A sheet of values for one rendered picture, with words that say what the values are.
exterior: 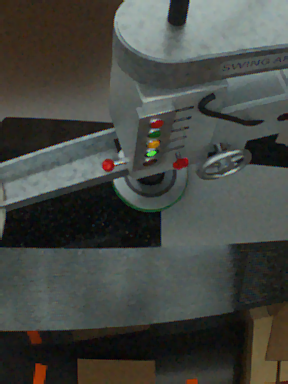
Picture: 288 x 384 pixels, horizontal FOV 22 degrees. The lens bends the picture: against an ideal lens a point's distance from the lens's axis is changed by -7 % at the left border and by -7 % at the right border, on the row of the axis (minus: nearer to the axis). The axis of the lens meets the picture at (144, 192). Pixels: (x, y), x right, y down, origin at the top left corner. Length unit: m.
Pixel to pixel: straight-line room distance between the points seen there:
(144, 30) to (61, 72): 1.91
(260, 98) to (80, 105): 1.60
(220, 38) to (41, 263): 1.02
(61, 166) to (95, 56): 1.43
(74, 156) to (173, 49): 0.68
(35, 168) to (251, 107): 0.62
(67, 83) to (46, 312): 1.33
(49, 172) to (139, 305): 0.52
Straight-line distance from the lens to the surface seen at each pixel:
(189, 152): 1.88
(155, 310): 2.31
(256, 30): 1.53
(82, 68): 3.38
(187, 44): 1.47
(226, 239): 2.23
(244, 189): 2.30
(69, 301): 2.29
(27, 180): 2.04
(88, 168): 2.03
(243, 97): 1.78
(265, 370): 2.79
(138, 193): 2.20
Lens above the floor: 2.90
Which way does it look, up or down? 68 degrees down
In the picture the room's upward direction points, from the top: 10 degrees clockwise
